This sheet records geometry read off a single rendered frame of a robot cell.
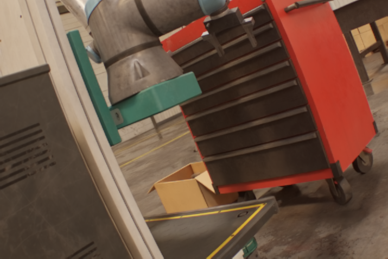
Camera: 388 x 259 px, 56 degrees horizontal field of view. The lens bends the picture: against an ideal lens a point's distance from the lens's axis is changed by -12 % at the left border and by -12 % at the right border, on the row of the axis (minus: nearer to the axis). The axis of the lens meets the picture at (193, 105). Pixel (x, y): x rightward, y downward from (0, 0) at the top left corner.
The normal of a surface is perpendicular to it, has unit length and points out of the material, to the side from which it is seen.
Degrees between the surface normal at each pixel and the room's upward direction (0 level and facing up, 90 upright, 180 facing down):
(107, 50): 90
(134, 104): 90
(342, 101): 90
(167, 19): 135
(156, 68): 70
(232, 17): 114
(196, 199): 90
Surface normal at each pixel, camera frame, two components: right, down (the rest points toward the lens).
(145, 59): 0.17, -0.40
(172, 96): 0.72, -0.28
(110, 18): -0.23, 0.13
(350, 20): -0.65, 0.30
